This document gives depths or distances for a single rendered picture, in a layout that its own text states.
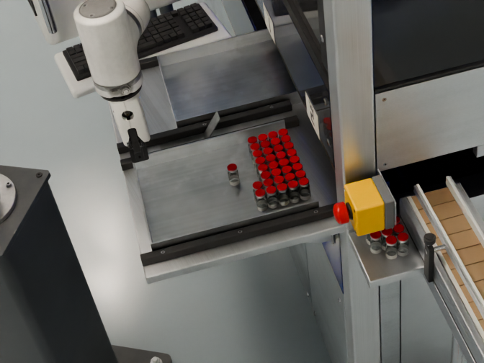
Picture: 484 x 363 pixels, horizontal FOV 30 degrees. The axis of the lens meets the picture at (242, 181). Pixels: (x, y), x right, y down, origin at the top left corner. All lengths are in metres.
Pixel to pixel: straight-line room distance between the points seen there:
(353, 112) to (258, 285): 1.34
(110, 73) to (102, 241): 1.61
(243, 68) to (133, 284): 1.00
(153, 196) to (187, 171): 0.10
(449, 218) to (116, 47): 0.69
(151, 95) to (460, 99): 0.81
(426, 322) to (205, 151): 0.63
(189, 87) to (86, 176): 1.23
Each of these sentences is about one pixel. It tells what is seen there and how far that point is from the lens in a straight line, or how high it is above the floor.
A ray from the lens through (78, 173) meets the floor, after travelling 3.34.
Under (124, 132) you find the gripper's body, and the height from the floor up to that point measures 1.19.
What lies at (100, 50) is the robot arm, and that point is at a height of 1.37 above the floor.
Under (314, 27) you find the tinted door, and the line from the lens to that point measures 1.65.
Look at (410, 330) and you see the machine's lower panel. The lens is 2.11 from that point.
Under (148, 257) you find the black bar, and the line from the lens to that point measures 1.76.
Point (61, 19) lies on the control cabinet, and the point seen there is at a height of 0.88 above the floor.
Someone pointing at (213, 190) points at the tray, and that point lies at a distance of 1.88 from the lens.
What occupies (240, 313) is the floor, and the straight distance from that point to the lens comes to 2.78.
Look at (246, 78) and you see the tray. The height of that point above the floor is 0.88.
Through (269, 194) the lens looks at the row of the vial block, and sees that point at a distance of 1.80.
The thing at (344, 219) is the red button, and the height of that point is 1.00.
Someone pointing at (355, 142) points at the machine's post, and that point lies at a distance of 1.62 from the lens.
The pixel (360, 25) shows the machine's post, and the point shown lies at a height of 1.35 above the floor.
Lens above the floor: 2.20
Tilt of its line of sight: 44 degrees down
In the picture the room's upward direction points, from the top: 10 degrees counter-clockwise
